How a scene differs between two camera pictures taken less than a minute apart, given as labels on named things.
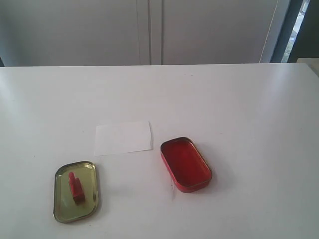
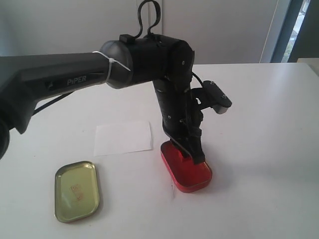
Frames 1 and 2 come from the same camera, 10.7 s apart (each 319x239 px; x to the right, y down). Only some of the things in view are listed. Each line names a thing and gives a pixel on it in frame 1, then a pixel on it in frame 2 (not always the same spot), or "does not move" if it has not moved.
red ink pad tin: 187,169 does not move
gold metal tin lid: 65,208 does not move
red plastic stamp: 77,188 -> 188,160
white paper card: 124,138 does not move
